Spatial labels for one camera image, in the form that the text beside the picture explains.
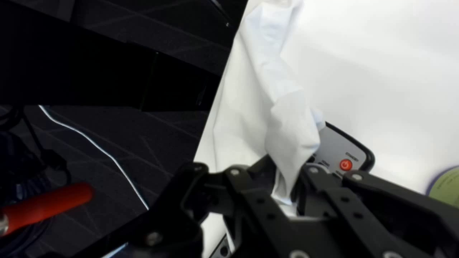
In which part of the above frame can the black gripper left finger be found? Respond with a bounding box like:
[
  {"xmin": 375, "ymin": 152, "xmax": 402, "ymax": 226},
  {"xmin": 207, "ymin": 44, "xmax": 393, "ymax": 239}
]
[{"xmin": 128, "ymin": 152, "xmax": 298, "ymax": 258}]

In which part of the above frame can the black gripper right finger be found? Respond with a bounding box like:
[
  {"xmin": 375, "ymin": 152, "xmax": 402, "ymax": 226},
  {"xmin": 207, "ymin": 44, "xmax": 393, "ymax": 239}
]
[{"xmin": 288, "ymin": 163, "xmax": 459, "ymax": 258}]

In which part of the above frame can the white napkin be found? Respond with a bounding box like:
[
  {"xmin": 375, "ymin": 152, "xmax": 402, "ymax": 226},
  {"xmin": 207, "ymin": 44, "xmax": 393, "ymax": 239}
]
[{"xmin": 192, "ymin": 0, "xmax": 330, "ymax": 207}]

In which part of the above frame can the grey remote control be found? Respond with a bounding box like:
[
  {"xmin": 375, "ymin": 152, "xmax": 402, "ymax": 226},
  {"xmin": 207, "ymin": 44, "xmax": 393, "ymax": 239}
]
[{"xmin": 210, "ymin": 120, "xmax": 377, "ymax": 258}]

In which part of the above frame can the thin white cable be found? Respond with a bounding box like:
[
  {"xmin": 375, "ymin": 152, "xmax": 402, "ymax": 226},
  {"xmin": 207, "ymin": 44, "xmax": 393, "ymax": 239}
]
[{"xmin": 37, "ymin": 103, "xmax": 151, "ymax": 212}]

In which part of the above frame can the orange handled bar clamp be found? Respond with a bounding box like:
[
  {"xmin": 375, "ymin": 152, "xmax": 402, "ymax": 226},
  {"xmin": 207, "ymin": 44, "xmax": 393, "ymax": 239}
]
[{"xmin": 0, "ymin": 180, "xmax": 96, "ymax": 238}]

